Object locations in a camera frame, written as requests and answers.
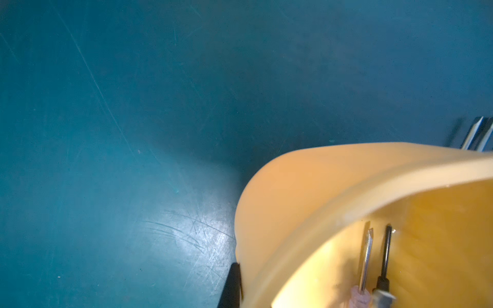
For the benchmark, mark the yellow plastic storage box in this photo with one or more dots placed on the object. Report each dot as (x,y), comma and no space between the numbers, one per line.
(301,222)

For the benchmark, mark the black ribbed handle screwdriver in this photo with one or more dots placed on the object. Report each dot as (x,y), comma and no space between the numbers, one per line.
(485,132)

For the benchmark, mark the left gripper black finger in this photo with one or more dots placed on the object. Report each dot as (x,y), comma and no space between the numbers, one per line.
(231,294)

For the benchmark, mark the clear handle tester screwdriver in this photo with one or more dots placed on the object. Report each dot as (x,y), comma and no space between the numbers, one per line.
(360,297)

